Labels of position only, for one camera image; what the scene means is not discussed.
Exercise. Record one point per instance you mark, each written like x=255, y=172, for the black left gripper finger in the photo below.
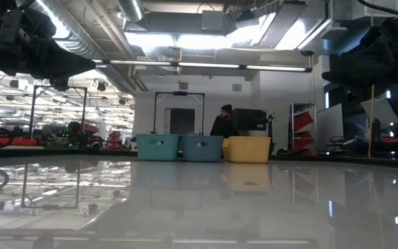
x=74, y=62
x=60, y=84

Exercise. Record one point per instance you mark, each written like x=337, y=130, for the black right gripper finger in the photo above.
x=354, y=72
x=358, y=97

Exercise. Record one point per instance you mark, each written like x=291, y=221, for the teal plastic bin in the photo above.
x=157, y=152

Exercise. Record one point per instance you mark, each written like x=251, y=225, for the yellow plastic bin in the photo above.
x=249, y=154

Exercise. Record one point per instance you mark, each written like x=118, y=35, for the blue-grey plastic bin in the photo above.
x=202, y=154

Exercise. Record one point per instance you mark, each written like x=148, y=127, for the grey monitor back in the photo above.
x=380, y=110

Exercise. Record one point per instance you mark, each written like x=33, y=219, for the white monitor back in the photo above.
x=330, y=121

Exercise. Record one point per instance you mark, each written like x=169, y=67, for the black bottle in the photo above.
x=376, y=131

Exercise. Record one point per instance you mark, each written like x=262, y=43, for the white ceiling fixture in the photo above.
x=333, y=32

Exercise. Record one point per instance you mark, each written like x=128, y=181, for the person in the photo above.
x=224, y=126
x=74, y=128

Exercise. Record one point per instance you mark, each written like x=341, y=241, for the red flat item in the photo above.
x=390, y=139

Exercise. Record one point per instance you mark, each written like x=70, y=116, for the ceiling light tube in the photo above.
x=278, y=68
x=209, y=65
x=133, y=63

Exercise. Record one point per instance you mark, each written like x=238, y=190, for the black office desk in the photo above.
x=392, y=148

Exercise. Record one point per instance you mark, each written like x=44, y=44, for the white ceiling box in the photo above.
x=351, y=8

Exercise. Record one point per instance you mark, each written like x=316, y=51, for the red tray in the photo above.
x=19, y=141

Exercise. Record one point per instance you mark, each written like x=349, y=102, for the black background monitor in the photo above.
x=251, y=119

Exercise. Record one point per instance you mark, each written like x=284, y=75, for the silver ceiling air duct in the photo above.
x=78, y=38

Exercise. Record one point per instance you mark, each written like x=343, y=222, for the black metal frame stand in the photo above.
x=32, y=114
x=180, y=93

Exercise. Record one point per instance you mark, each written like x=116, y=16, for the black ceiling camera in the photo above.
x=306, y=53

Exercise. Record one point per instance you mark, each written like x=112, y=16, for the grey ceiling duct box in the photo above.
x=213, y=20

